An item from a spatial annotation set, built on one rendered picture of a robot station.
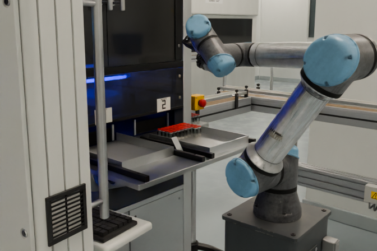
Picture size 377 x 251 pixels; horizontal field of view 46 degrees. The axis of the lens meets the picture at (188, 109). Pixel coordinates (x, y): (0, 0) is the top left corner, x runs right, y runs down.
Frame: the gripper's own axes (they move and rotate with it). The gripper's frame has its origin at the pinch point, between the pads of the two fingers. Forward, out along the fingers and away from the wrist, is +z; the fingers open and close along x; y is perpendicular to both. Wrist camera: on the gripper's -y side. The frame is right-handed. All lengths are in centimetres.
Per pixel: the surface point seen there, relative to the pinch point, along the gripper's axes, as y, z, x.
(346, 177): 64, 107, 16
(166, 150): 5.0, 9.4, -34.8
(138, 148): -8.4, 18.7, -41.2
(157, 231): 10, 58, -67
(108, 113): -24.2, 9.6, -37.8
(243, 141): 21.4, 31.8, -11.6
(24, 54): -3, -77, -37
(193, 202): 7, 100, -48
